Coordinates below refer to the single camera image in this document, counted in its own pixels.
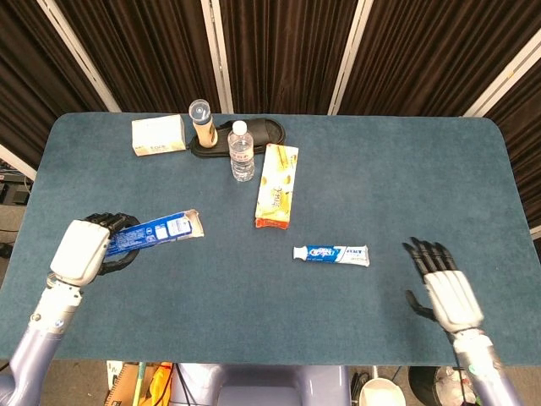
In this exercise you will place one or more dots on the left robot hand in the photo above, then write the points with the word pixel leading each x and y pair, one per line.
pixel 80 254

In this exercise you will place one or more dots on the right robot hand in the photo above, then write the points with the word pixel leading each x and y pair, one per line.
pixel 452 296

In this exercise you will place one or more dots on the blue toothpaste box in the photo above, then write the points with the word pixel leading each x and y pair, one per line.
pixel 169 228

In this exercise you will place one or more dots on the white blue toothpaste tube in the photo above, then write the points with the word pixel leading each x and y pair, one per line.
pixel 334 254

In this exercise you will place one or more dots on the purple robot base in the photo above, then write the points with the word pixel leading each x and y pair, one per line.
pixel 262 389

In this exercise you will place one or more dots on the right purple robot arm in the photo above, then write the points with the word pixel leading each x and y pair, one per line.
pixel 482 363

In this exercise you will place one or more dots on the yellow snack packet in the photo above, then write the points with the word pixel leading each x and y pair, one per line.
pixel 277 186

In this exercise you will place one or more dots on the black floor equipment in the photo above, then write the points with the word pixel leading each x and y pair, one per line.
pixel 12 192

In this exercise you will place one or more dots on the black trash bin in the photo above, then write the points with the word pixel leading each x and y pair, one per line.
pixel 422 385

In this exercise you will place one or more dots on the blue table cloth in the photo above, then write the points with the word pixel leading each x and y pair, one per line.
pixel 338 304

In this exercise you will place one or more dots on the white bucket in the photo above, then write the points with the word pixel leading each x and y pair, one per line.
pixel 380 393

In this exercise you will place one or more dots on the white facial tissue pack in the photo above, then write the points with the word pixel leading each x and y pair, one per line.
pixel 156 133

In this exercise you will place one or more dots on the green stick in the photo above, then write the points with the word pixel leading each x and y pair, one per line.
pixel 140 385

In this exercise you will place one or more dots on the yellow plastic bag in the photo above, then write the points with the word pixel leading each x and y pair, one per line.
pixel 160 380

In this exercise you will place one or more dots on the beige bottle with blue cap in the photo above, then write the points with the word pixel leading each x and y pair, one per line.
pixel 206 131

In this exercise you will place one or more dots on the clear plastic water bottle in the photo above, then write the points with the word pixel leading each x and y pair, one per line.
pixel 242 156

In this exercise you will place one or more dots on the black slipper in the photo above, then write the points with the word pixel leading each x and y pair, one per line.
pixel 266 131

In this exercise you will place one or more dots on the dark brown curtain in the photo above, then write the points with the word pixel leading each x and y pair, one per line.
pixel 287 51

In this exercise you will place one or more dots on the white partition frame post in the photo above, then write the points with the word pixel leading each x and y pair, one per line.
pixel 217 59
pixel 348 59
pixel 503 76
pixel 80 59
pixel 17 162

